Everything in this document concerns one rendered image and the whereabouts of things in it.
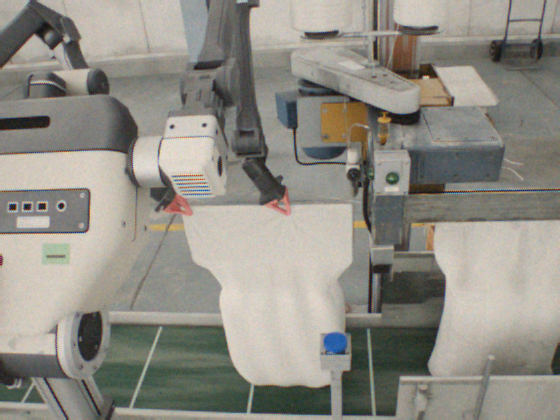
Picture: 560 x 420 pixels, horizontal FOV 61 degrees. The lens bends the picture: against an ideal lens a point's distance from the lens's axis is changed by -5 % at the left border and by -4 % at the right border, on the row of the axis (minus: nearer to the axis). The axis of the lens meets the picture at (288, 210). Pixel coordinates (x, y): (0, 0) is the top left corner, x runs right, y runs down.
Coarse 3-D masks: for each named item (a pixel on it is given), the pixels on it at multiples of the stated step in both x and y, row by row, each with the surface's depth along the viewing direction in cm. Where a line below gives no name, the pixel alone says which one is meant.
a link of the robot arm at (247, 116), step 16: (256, 0) 116; (240, 16) 117; (240, 32) 118; (240, 48) 119; (240, 64) 120; (240, 80) 121; (240, 96) 123; (240, 112) 124; (256, 112) 125; (240, 128) 125; (256, 128) 124; (240, 144) 126; (256, 144) 125
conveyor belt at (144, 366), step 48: (144, 336) 195; (192, 336) 193; (384, 336) 186; (432, 336) 184; (0, 384) 178; (96, 384) 176; (144, 384) 175; (192, 384) 173; (240, 384) 172; (384, 384) 168
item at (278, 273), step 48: (192, 240) 149; (240, 240) 147; (288, 240) 145; (336, 240) 144; (240, 288) 149; (288, 288) 147; (336, 288) 149; (240, 336) 157; (288, 336) 153; (288, 384) 168
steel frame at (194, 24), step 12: (180, 0) 540; (192, 0) 540; (204, 0) 539; (192, 12) 547; (204, 12) 546; (192, 24) 554; (204, 24) 554; (192, 36) 562; (192, 48) 570; (192, 60) 578
